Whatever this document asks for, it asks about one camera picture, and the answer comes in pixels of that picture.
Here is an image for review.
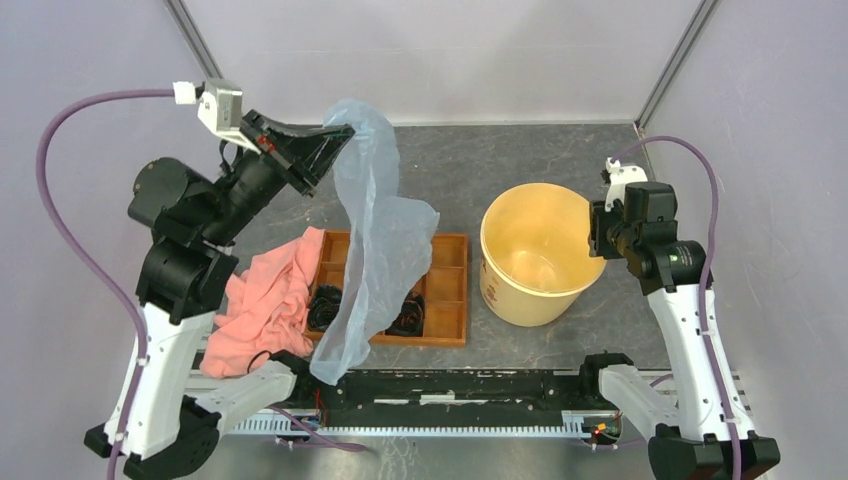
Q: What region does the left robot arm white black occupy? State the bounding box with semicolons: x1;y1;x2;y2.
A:
84;111;355;479

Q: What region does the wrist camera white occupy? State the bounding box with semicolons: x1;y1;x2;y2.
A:
172;79;251;148
602;157;648;212

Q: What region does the orange compartment tray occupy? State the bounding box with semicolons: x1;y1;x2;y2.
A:
306;230;469;348

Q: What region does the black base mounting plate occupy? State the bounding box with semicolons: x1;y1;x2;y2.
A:
279;369;617;428

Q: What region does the pink cloth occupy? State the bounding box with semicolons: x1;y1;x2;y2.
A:
199;227;324;379

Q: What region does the aluminium frame rail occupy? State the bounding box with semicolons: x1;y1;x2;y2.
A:
150;369;743;439

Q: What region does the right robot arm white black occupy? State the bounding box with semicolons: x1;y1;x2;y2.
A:
577;180;781;479

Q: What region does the black orange rolled belt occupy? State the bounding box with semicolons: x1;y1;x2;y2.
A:
385;291;425;337

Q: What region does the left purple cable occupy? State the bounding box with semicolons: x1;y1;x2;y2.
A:
35;89;177;480

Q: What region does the light blue plastic trash bag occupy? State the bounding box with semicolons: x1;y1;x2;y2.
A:
310;99;440;385

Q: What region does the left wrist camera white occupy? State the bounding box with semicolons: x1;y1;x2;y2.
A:
172;79;251;148

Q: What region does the yellow round trash bin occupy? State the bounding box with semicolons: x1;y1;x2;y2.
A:
479;183;606;327

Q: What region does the black rolled belt left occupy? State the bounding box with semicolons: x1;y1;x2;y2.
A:
307;284;342;332

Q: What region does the purple cable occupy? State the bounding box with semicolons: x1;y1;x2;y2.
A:
35;89;177;480
612;135;743;480

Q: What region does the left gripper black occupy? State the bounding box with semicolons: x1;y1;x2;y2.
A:
205;105;360;242

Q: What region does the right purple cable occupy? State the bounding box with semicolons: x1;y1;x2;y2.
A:
612;135;743;480

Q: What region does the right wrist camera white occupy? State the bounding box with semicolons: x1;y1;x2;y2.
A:
602;157;648;212

